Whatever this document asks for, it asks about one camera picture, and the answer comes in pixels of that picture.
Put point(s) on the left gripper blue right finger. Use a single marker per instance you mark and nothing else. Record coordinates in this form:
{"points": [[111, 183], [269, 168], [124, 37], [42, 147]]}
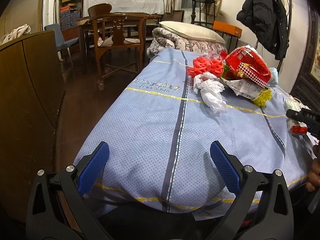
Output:
{"points": [[228, 166]]}

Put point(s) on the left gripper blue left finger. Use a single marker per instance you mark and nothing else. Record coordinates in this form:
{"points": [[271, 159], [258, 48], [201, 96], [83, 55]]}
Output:
{"points": [[90, 167]]}

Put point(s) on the small red white wrapper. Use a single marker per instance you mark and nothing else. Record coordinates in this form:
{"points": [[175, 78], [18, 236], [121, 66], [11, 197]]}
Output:
{"points": [[297, 128]]}

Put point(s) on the yellow pompom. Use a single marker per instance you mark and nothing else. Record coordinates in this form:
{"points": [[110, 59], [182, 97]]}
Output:
{"points": [[263, 98]]}

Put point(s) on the light blue case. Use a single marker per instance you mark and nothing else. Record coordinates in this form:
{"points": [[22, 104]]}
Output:
{"points": [[274, 80]]}

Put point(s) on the white printed packet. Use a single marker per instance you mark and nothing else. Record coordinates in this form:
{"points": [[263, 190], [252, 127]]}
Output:
{"points": [[244, 88]]}

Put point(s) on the red snack bag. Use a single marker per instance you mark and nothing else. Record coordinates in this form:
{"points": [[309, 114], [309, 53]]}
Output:
{"points": [[245, 63]]}

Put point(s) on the white tissue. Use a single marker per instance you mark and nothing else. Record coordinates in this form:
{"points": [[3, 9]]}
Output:
{"points": [[210, 89]]}

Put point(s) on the person right hand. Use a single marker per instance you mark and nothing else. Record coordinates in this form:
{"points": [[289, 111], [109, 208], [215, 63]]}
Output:
{"points": [[313, 176]]}

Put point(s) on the carved dark wooden screen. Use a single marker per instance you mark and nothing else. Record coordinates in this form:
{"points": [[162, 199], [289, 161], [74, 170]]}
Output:
{"points": [[306, 86]]}

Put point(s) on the blue striped bed blanket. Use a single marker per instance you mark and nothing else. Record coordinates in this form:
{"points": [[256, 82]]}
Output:
{"points": [[159, 134]]}

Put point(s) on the black puffer jacket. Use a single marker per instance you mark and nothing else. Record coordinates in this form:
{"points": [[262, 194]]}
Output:
{"points": [[268, 20]]}

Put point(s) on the orange box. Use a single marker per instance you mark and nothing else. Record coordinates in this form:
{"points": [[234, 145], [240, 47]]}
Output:
{"points": [[227, 28]]}

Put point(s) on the blue upholstered chair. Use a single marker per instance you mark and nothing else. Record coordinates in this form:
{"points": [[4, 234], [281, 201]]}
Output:
{"points": [[60, 41]]}

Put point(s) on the black metal coat rack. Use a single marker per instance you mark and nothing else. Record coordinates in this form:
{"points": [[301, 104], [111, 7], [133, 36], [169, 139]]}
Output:
{"points": [[289, 18]]}

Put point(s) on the wooden armchair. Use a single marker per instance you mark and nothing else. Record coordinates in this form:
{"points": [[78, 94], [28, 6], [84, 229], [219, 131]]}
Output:
{"points": [[109, 34]]}

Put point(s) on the floral folded quilt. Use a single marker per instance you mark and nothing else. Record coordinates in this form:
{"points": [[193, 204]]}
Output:
{"points": [[165, 39]]}

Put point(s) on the black round plant stand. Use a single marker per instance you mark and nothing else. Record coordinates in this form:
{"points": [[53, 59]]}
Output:
{"points": [[203, 17]]}

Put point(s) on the cream pillow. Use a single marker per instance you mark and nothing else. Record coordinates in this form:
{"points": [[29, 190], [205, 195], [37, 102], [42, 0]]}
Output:
{"points": [[191, 31]]}

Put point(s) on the white rag on cabinet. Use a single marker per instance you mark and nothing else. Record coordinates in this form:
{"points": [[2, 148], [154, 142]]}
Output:
{"points": [[16, 33]]}

